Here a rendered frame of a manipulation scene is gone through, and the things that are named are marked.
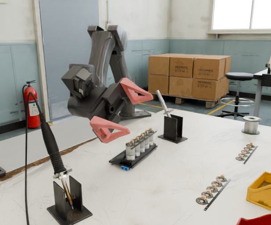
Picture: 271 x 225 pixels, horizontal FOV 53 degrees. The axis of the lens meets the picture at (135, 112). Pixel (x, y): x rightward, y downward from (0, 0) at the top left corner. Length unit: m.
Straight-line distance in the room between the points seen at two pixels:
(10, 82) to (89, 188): 2.82
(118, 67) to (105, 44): 0.18
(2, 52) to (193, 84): 2.65
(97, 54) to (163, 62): 3.68
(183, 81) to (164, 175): 3.69
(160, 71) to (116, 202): 3.96
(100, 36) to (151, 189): 0.44
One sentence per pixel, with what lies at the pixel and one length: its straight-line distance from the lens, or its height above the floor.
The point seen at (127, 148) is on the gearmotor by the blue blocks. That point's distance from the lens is 0.70.
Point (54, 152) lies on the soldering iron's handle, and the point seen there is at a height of 0.86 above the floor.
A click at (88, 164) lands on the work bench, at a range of 0.75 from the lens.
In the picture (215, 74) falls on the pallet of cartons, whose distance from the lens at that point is 4.16.
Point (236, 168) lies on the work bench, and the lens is 0.76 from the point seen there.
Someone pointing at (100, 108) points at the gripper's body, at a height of 0.93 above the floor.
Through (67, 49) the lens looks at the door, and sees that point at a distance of 3.74.
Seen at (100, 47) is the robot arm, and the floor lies 1.05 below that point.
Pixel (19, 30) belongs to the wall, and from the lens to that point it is 3.44.
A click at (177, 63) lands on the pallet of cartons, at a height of 0.65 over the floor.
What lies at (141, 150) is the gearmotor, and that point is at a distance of 0.75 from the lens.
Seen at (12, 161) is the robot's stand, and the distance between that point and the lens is 0.83.
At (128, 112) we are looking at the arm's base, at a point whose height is 0.78.
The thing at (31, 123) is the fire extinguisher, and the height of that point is 0.08.
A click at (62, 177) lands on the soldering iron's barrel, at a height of 0.82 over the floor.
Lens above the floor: 1.09
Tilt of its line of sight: 16 degrees down
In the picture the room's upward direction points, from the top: straight up
